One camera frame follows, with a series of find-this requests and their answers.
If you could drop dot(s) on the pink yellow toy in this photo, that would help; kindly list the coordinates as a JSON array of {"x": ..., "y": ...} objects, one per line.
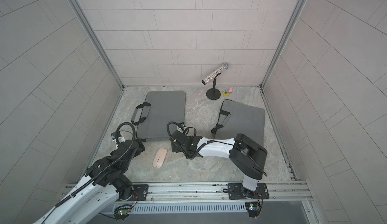
[{"x": 227, "y": 92}]

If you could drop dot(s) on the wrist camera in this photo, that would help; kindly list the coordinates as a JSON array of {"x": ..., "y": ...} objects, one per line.
[
  {"x": 117, "y": 140},
  {"x": 181, "y": 127}
]

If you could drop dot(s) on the grey laptop bag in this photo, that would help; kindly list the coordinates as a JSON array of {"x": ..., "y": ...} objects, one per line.
[
  {"x": 235, "y": 118},
  {"x": 159, "y": 108}
]

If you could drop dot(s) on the glitter microphone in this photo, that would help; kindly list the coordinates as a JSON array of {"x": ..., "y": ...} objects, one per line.
[{"x": 215, "y": 73}]

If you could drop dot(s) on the black microphone stand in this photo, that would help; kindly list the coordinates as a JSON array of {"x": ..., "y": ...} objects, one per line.
[{"x": 213, "y": 93}]

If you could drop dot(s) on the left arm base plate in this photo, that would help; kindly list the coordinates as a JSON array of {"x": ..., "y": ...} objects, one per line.
[{"x": 137, "y": 192}]

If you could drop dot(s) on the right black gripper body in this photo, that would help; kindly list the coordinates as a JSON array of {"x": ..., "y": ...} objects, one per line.
[{"x": 183, "y": 147}]

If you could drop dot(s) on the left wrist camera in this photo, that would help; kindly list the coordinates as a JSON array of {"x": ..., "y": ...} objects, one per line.
[{"x": 117, "y": 140}]

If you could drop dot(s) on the left pink computer mouse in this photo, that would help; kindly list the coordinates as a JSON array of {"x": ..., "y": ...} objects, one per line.
[{"x": 160, "y": 158}]

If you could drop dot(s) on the right circuit board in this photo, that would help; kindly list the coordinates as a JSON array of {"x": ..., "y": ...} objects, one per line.
[{"x": 253, "y": 209}]

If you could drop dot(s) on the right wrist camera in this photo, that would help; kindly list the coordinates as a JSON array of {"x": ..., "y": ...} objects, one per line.
[{"x": 181, "y": 127}]

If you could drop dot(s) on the left circuit board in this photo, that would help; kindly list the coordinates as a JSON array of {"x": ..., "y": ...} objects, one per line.
[{"x": 122, "y": 212}]

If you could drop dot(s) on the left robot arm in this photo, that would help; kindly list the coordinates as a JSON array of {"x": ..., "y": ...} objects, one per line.
[{"x": 104, "y": 183}]

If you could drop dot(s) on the aluminium mounting rail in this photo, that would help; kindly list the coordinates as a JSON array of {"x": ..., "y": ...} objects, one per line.
[{"x": 207, "y": 192}]

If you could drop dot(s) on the circuit board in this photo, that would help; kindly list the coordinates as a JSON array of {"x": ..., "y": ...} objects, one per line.
[
  {"x": 253, "y": 209},
  {"x": 122, "y": 212}
]

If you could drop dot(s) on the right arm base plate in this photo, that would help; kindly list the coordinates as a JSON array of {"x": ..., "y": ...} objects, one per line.
[{"x": 236, "y": 191}]

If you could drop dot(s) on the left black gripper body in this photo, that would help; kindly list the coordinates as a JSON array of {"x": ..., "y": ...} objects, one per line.
[{"x": 138, "y": 151}]

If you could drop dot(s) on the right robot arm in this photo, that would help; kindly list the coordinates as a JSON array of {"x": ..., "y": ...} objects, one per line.
[{"x": 249, "y": 156}]

